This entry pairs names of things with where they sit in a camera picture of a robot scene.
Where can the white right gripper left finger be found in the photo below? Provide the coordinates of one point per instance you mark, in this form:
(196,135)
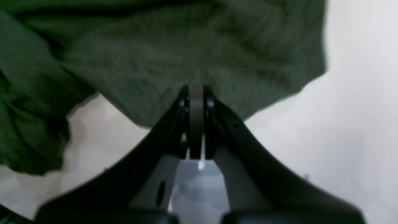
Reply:
(137,189)

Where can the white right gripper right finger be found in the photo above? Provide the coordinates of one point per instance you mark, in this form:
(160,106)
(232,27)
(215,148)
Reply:
(260,189)

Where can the dark green t-shirt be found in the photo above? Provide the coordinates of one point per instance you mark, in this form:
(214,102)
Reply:
(138,54)

